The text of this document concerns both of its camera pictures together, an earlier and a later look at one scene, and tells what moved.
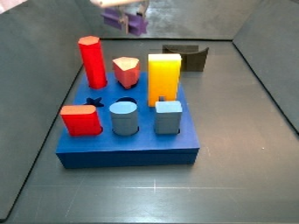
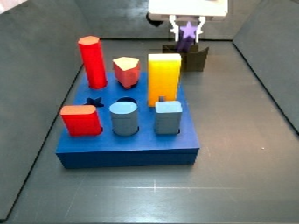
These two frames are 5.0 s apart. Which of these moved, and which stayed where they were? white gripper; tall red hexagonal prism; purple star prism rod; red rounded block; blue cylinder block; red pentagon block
Moved: white gripper; purple star prism rod
Stayed: red pentagon block; blue cylinder block; red rounded block; tall red hexagonal prism
